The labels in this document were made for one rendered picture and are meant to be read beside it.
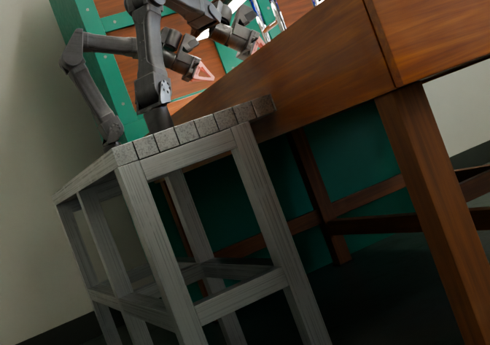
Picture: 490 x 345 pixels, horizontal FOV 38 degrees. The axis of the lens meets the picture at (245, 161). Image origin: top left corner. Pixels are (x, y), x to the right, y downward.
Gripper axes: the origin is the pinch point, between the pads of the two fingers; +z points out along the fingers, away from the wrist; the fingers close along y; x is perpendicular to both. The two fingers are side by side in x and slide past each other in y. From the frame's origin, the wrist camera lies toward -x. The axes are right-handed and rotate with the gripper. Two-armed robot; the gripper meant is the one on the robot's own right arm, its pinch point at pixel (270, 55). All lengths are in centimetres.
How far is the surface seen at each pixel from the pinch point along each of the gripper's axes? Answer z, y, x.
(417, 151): 2, -97, 44
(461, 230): 14, -97, 53
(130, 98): -28, 82, 8
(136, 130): -21, 81, 19
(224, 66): 4, 81, -20
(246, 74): -16, -46, 25
